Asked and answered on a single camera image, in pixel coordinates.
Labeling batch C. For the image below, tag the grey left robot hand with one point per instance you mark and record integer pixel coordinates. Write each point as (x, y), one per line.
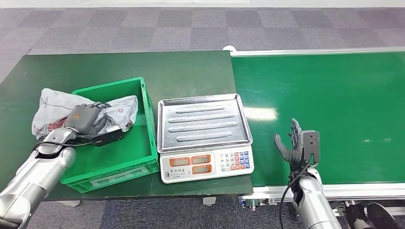
(80, 117)

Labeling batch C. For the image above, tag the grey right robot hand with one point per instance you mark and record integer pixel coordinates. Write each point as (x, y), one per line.
(289, 151)

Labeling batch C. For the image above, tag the grey plastic mailer package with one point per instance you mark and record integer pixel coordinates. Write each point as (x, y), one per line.
(53, 107)

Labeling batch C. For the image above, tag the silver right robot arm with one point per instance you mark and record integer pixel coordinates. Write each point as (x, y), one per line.
(313, 202)

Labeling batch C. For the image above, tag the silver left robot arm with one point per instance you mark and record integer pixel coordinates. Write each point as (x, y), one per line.
(34, 177)

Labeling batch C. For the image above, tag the green conveyor belt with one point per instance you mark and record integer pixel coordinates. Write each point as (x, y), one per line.
(348, 110)

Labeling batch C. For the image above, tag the white conveyor roller end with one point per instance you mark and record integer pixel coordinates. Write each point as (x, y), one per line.
(229, 48)

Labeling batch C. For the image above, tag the green plastic crate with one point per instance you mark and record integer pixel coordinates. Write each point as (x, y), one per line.
(133, 148)

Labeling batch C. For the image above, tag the white table foot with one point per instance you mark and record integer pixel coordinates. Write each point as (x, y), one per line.
(209, 201)
(68, 203)

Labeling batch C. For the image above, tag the white scale with steel tray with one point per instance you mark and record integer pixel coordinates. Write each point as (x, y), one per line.
(202, 123)

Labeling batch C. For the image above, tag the dark green table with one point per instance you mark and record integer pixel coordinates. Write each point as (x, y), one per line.
(189, 72)

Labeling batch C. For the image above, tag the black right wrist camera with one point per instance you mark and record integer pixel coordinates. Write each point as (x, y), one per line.
(310, 143)

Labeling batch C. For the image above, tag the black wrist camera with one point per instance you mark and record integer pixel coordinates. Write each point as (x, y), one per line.
(310, 143)
(104, 137)

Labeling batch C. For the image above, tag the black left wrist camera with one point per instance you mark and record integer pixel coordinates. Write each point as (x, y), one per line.
(104, 137)

